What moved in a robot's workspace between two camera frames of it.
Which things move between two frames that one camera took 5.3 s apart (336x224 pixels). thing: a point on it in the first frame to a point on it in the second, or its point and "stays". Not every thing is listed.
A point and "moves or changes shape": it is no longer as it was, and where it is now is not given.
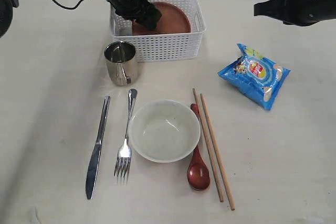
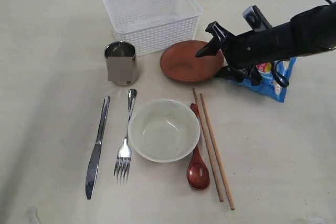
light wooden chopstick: x=208 y=148 stays
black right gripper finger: x=277 y=7 to x=211 y=49
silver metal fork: x=123 y=161 stays
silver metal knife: x=93 y=170 stays
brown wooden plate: x=173 y=20 to x=179 y=62
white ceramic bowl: x=164 y=131 stays
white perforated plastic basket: x=170 y=46 moves or changes shape
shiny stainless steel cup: x=122 y=63 moves or changes shape
